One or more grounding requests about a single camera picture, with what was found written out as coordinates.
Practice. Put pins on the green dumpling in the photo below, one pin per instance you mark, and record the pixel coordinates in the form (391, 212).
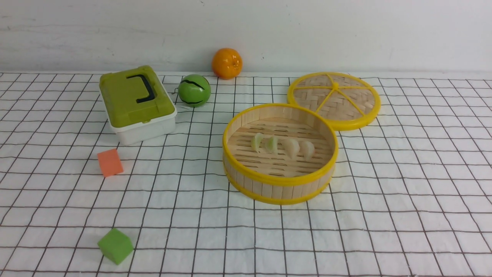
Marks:
(256, 142)
(271, 145)

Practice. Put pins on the orange toy fruit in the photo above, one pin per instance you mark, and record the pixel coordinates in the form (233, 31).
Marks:
(227, 63)

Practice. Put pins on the white dumpling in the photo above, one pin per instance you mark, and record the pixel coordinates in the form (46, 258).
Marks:
(307, 149)
(291, 147)

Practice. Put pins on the bamboo steamer tray yellow rim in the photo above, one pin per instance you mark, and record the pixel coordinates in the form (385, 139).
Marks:
(277, 179)

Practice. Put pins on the green lid storage box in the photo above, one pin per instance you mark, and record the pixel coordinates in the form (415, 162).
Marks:
(137, 105)

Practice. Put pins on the green watermelon toy ball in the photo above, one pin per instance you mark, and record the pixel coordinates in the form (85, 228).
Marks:
(194, 90)

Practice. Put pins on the orange foam cube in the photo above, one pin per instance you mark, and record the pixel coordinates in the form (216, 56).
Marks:
(110, 163)

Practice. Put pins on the green foam cube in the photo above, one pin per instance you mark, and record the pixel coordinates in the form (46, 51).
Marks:
(115, 246)

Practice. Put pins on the white grid tablecloth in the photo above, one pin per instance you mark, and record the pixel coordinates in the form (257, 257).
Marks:
(411, 194)

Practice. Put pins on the bamboo steamer lid yellow rim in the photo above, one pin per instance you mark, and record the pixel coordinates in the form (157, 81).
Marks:
(344, 101)

